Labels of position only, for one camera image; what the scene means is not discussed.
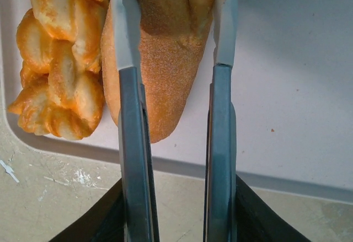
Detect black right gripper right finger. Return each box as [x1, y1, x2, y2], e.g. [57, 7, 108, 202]
[234, 174, 306, 242]

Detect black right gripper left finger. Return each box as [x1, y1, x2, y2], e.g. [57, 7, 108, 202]
[49, 176, 127, 242]

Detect metal tongs with white tips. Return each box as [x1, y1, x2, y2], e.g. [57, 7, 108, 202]
[110, 0, 238, 242]

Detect long fake baguette loaf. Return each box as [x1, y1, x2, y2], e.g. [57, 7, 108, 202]
[101, 0, 223, 144]

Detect orange braided fake bread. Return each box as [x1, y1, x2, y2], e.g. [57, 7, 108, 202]
[7, 0, 109, 141]

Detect small white scrap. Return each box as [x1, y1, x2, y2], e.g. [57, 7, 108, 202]
[0, 159, 20, 184]

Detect white plastic tray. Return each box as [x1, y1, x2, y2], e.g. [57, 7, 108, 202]
[0, 0, 353, 205]

